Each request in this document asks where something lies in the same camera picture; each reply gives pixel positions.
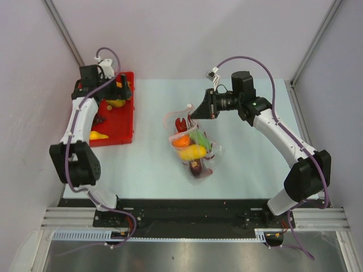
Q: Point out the toy orange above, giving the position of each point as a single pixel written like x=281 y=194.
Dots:
x=182 y=142

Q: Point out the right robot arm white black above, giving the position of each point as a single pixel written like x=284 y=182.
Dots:
x=310 y=169

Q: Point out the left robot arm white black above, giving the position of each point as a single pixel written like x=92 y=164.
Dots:
x=74 y=161

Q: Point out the right aluminium corner post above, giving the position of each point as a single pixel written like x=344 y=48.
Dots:
x=317 y=39

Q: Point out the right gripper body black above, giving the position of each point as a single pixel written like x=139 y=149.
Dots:
x=226 y=102

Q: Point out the dark red toy fruit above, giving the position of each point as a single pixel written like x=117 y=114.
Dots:
x=196 y=167

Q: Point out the red toy lobster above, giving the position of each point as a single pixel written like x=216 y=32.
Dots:
x=185 y=126

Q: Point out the aluminium corner post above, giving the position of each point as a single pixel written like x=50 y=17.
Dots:
x=317 y=39
x=63 y=31

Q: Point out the orange yellow toy peach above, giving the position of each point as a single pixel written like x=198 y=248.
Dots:
x=94 y=135

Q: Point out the green toy vegetable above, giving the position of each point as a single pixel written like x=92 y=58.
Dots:
x=201 y=139

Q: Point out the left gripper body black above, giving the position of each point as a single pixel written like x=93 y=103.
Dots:
x=110 y=92

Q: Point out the yellow red toy mango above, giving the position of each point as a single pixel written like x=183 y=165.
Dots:
x=116 y=103

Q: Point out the left aluminium corner post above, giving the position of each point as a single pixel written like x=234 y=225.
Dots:
x=63 y=31

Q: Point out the purple toy grapes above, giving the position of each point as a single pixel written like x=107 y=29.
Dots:
x=98 y=119

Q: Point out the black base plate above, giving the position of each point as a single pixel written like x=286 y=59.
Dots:
x=193 y=219

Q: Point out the aluminium rail frame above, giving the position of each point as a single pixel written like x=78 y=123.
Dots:
x=68 y=218

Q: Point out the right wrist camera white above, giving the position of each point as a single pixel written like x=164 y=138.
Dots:
x=213 y=76

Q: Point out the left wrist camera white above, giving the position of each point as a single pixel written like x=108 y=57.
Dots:
x=106 y=67

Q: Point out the yellow toy banana bunch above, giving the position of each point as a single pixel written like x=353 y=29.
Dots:
x=123 y=85

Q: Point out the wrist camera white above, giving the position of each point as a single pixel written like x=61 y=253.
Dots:
x=106 y=67
x=213 y=76

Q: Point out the clear zip top bag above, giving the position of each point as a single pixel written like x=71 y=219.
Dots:
x=218 y=151

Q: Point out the red plastic bin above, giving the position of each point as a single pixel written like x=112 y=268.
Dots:
x=119 y=124

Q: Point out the white cable duct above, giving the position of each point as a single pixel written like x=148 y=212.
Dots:
x=82 y=235

